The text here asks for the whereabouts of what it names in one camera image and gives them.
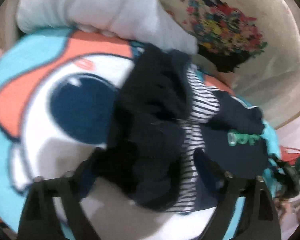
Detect navy striped child pants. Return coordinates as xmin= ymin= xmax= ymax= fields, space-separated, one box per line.
xmin=97 ymin=44 xmax=268 ymax=213

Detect red plastic bag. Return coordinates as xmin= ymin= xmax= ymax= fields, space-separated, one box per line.
xmin=280 ymin=146 xmax=300 ymax=165

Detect turquoise star cartoon blanket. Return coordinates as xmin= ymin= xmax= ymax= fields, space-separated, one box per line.
xmin=0 ymin=29 xmax=274 ymax=239

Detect cream floral print cushion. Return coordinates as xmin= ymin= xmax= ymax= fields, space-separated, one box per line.
xmin=160 ymin=0 xmax=300 ymax=128

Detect grey plush seal pillow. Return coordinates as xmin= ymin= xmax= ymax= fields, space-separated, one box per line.
xmin=16 ymin=0 xmax=198 ymax=54

